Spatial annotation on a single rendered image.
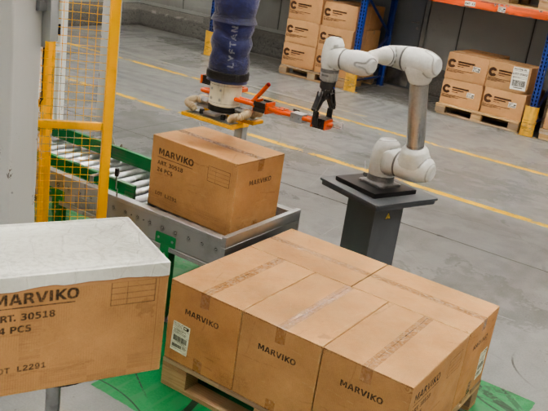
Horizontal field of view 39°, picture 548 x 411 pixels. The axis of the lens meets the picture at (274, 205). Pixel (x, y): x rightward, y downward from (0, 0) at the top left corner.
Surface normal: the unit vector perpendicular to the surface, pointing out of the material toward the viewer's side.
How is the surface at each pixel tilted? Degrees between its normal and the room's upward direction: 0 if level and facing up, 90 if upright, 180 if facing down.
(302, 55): 89
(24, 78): 90
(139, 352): 90
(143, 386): 0
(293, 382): 90
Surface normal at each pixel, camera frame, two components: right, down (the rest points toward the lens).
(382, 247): 0.58, 0.35
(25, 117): 0.82, 0.29
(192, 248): -0.56, 0.20
